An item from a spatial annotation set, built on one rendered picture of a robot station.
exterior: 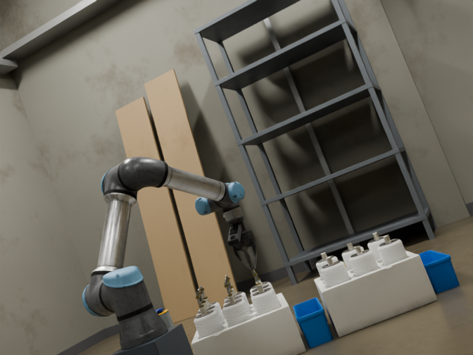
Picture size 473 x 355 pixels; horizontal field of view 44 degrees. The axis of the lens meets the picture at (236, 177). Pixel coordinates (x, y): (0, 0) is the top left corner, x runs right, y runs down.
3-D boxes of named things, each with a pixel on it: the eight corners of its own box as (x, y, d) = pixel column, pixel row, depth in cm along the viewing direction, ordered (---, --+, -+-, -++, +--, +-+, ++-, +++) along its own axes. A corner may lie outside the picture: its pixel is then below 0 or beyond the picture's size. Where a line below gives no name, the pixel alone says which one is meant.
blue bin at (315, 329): (335, 339, 216) (323, 308, 217) (307, 349, 216) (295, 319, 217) (327, 323, 246) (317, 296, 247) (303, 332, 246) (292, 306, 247)
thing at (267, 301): (284, 338, 216) (267, 292, 218) (262, 344, 221) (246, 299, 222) (294, 329, 225) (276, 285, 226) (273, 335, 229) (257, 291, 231)
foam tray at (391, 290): (438, 300, 215) (419, 254, 216) (338, 337, 216) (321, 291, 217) (412, 286, 254) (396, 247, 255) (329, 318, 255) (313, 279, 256)
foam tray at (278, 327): (306, 351, 215) (288, 305, 216) (207, 390, 214) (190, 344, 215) (296, 331, 254) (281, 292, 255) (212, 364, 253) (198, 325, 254)
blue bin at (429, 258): (462, 284, 224) (450, 255, 225) (436, 294, 224) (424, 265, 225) (440, 275, 254) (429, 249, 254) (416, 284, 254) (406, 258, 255)
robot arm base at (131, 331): (153, 341, 171) (141, 309, 172) (112, 354, 176) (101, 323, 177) (176, 325, 185) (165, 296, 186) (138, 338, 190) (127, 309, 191)
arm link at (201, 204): (207, 192, 224) (226, 186, 232) (190, 200, 232) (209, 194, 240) (214, 211, 224) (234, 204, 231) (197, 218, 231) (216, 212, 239)
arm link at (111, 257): (97, 308, 180) (121, 153, 204) (76, 315, 190) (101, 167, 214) (131, 315, 187) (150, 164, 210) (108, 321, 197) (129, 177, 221)
